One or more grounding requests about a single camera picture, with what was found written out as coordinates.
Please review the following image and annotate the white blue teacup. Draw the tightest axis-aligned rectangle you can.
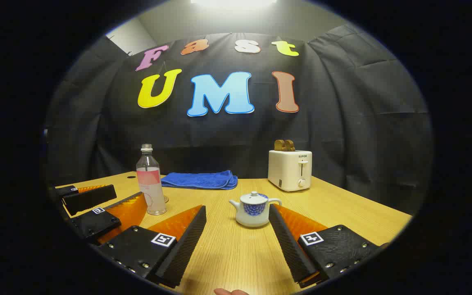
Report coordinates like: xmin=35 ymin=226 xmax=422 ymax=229
xmin=229 ymin=198 xmax=282 ymax=228

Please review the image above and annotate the blue folded towel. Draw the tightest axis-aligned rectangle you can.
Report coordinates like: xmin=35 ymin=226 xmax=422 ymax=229
xmin=161 ymin=170 xmax=238 ymax=190

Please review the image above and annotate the ceiling light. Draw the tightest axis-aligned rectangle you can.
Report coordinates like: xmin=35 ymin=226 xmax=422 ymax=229
xmin=190 ymin=0 xmax=278 ymax=9

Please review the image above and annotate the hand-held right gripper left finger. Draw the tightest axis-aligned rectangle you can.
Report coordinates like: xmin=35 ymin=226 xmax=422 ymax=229
xmin=97 ymin=205 xmax=207 ymax=288

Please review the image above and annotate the white teacup lid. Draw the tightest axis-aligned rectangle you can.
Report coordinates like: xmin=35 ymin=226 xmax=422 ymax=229
xmin=240 ymin=191 xmax=268 ymax=205

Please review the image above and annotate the black backdrop cloth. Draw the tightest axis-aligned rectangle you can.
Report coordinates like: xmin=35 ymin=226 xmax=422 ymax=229
xmin=43 ymin=25 xmax=433 ymax=216

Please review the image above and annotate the white toaster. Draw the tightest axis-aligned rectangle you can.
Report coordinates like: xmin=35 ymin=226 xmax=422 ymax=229
xmin=268 ymin=150 xmax=313 ymax=192

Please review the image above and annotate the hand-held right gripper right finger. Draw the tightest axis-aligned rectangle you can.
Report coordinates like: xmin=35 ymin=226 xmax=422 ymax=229
xmin=268 ymin=204 xmax=389 ymax=288

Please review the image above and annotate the clear water bottle pink label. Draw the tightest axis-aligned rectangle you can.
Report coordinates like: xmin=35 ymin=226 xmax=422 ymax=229
xmin=136 ymin=144 xmax=167 ymax=216

